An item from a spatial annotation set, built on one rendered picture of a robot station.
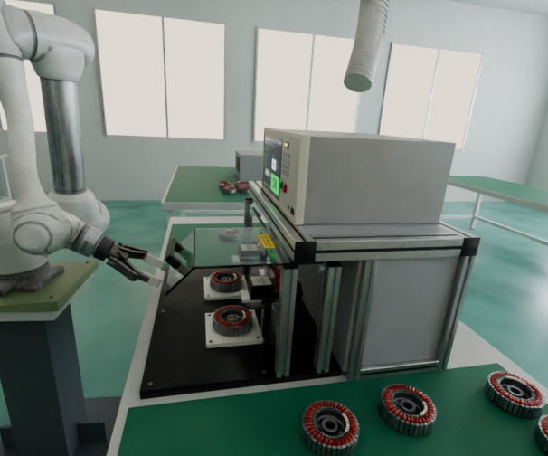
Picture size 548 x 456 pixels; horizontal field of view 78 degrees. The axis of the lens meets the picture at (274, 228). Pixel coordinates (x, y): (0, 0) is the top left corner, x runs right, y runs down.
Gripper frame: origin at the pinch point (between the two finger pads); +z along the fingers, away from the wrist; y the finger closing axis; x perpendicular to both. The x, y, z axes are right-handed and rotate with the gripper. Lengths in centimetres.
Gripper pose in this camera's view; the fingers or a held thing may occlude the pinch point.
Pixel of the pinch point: (158, 272)
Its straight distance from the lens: 119.0
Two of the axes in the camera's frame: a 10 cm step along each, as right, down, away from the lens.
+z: 8.2, 4.6, 3.4
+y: 2.1, 3.2, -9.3
